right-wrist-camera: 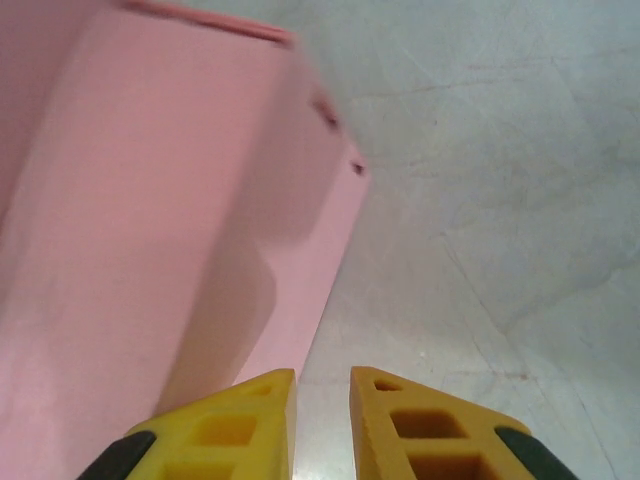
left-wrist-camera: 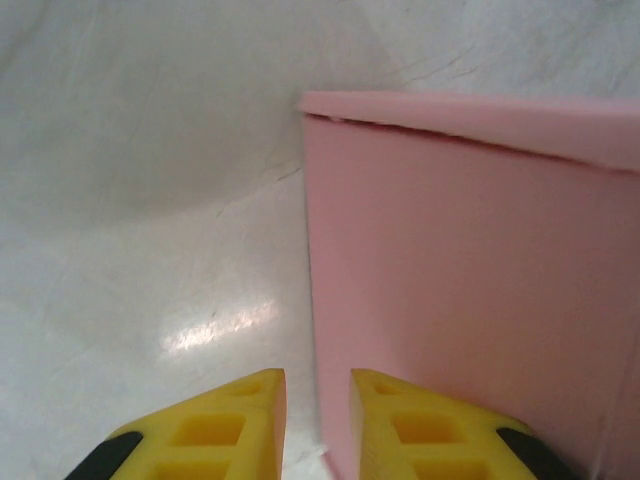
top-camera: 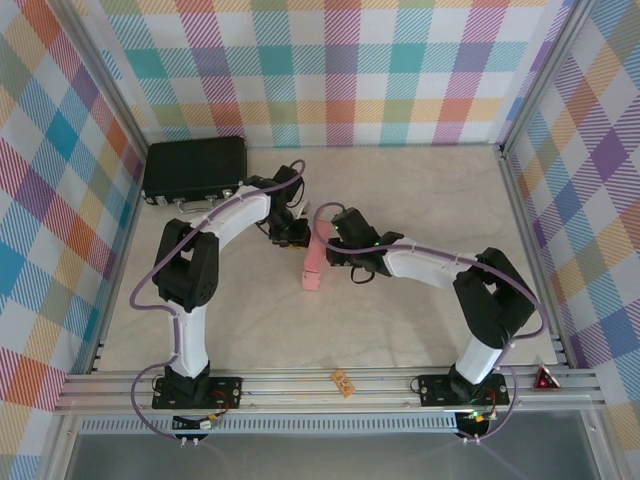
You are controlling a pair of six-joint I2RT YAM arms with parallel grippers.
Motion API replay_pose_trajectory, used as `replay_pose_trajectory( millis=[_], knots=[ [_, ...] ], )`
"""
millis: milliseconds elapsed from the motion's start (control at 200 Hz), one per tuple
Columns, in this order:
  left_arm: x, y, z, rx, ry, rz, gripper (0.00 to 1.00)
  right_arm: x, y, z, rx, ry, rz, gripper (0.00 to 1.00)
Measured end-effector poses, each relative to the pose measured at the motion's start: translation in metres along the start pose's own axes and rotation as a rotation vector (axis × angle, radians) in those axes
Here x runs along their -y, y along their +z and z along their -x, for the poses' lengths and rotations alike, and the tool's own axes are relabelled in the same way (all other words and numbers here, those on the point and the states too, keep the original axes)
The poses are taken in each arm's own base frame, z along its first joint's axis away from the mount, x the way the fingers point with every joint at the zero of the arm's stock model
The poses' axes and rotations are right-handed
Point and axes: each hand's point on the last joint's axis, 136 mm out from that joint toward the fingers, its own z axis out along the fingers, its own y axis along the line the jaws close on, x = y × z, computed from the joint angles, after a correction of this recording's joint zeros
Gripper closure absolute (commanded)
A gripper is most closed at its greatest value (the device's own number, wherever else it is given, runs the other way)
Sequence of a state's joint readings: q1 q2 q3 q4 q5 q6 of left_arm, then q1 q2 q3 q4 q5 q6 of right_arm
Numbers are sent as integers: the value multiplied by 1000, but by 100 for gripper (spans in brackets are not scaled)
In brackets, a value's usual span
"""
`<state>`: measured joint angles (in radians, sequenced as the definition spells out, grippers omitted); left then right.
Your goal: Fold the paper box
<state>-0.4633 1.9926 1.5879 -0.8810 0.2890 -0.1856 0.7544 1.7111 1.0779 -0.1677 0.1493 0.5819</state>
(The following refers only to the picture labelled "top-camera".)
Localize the pink paper box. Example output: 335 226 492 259
300 222 334 292

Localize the black hard case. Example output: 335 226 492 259
141 135 250 215

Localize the orange tag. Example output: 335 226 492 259
330 369 354 399

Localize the small connector board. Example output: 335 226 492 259
455 408 497 432
172 413 222 432

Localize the red triangular button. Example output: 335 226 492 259
532 364 563 393

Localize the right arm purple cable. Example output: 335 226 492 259
312 202 547 444

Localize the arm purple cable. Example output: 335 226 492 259
128 158 308 444
312 202 547 444

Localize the aluminium frame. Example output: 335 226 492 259
44 0 640 480

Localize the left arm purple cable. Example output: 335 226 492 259
128 158 308 444

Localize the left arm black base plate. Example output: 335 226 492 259
151 373 245 412

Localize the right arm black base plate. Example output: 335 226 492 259
416 372 507 410

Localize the grey slotted cable duct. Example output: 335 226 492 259
78 416 460 435

